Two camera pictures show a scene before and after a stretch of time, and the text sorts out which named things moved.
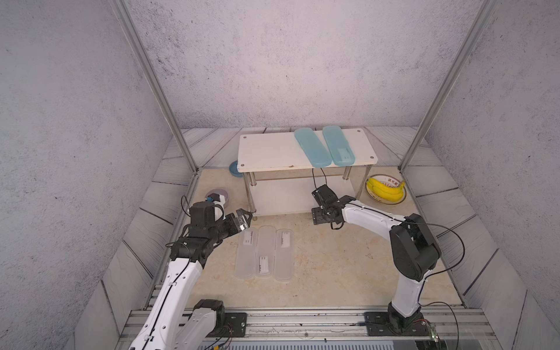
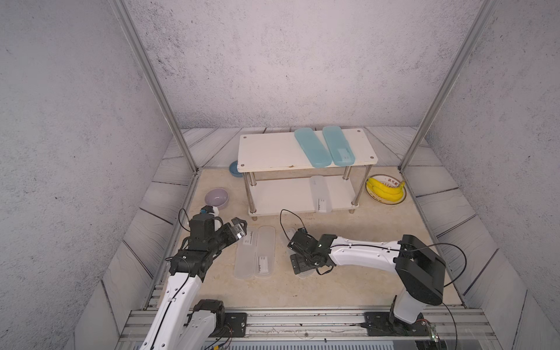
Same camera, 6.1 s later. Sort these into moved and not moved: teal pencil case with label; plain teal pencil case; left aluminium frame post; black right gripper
Moved: black right gripper
Not moved: left aluminium frame post; teal pencil case with label; plain teal pencil case
